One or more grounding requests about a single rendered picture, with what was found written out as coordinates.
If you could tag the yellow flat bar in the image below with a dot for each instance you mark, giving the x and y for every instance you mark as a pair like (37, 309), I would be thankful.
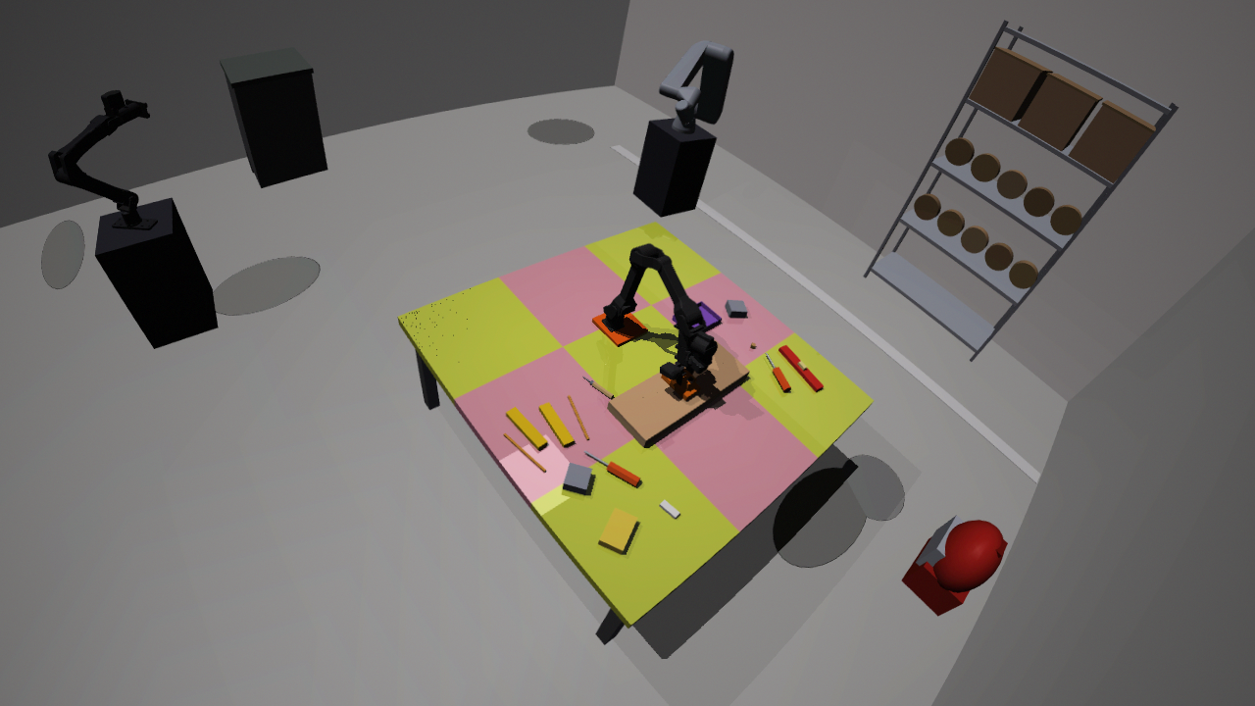
(556, 424)
(526, 428)

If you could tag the yellow flat rectangular block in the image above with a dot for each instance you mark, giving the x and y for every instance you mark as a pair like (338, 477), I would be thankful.
(617, 532)

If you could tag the red long flat bar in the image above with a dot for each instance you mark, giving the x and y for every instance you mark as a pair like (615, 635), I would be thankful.
(805, 373)

